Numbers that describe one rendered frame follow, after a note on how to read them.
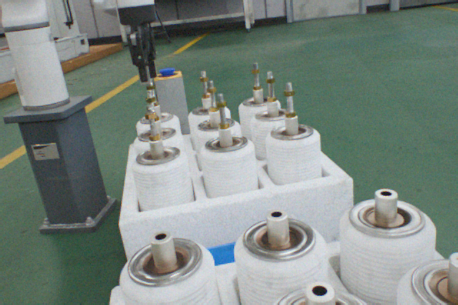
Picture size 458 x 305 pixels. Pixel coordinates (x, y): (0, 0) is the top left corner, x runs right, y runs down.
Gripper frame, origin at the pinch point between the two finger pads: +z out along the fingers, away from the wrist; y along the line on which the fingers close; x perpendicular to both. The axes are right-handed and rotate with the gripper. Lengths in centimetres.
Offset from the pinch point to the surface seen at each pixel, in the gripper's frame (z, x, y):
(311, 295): 7, -25, -63
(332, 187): 17.6, -33.6, -25.5
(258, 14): 18, -42, 492
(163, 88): 5.9, 0.0, 13.5
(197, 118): 10.1, -9.5, -1.9
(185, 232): 20.8, -9.0, -30.6
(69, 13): -12, 143, 320
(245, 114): 11.1, -19.9, 1.0
